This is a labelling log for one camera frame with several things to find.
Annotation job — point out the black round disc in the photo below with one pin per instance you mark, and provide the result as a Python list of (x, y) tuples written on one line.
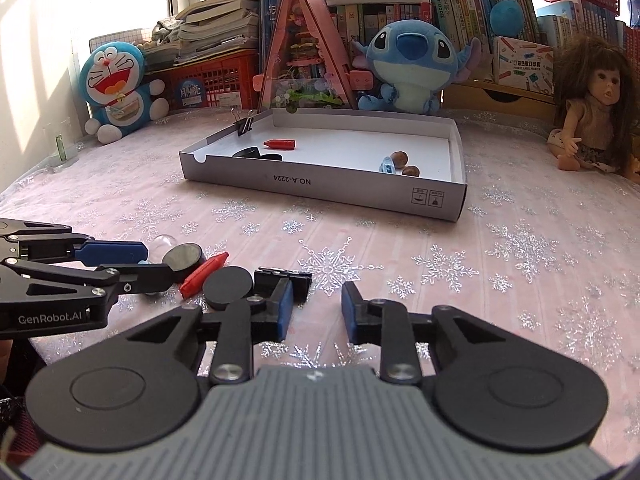
[(246, 152), (227, 287)]

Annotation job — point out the white printed cardboard box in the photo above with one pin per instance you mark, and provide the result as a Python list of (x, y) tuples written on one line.
[(522, 62)]

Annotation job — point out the clear plastic dome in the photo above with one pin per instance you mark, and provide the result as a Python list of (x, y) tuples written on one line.
[(162, 246)]

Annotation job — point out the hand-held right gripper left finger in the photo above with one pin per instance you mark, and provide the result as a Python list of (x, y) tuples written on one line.
[(286, 310)]

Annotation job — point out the row of upright books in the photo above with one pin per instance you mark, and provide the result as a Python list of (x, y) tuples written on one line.
[(460, 5)]

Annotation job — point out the round mirror disc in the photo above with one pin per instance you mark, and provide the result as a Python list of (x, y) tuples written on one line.
[(182, 256)]

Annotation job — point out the pile of books and papers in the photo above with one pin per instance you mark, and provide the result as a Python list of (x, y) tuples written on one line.
[(215, 15)]

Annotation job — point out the large blue hair clip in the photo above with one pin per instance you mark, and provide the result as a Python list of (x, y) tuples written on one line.
[(386, 165)]

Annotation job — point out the pink snowflake tablecloth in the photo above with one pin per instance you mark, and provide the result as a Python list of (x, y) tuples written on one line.
[(500, 270)]

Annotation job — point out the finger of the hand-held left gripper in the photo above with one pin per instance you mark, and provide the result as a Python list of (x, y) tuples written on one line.
[(115, 252), (150, 277)]

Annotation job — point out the red plastic basket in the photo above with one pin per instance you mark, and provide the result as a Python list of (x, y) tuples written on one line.
[(215, 77)]

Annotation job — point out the small black binder clip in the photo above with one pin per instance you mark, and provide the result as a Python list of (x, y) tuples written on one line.
[(245, 127)]

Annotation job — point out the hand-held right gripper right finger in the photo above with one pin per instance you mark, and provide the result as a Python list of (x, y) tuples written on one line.
[(350, 312)]

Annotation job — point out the wooden drawer box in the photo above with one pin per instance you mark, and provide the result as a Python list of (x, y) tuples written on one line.
[(495, 100)]

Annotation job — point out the blue cat plush toy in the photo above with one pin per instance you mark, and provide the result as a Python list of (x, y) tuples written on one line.
[(117, 87)]

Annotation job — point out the large black binder clip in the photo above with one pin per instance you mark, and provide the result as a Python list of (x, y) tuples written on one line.
[(300, 280)]

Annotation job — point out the black round lid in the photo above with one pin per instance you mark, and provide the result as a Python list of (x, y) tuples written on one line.
[(272, 158)]

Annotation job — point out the small green object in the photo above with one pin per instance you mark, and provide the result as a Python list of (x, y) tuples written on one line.
[(61, 147)]

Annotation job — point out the brown-haired baby doll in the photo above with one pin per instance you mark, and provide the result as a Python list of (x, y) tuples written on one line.
[(595, 105)]

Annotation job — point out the red plastic crayon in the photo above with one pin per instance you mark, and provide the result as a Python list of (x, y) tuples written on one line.
[(200, 277), (280, 144)]

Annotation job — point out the white cardboard box tray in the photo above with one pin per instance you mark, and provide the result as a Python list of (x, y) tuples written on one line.
[(340, 150)]

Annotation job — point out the blue alien plush toy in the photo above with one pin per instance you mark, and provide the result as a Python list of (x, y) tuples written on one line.
[(412, 60)]

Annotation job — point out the blue ball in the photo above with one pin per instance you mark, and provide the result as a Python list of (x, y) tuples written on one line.
[(506, 17)]

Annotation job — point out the brown walnut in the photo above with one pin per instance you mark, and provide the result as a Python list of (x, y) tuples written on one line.
[(398, 158), (411, 171)]

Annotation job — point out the pink triangular miniature house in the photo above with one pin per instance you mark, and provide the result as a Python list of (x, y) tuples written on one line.
[(305, 60)]

